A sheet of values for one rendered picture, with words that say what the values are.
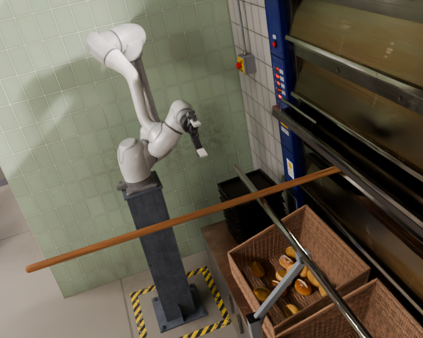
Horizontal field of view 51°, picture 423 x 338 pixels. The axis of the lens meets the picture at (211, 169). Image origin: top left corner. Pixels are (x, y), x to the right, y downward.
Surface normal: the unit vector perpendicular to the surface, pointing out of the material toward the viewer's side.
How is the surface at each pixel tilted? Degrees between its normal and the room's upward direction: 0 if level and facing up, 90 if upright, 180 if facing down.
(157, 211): 90
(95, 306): 0
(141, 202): 90
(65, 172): 90
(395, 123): 70
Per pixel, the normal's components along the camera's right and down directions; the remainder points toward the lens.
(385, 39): -0.95, -0.02
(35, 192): 0.28, 0.43
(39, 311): -0.18, -0.85
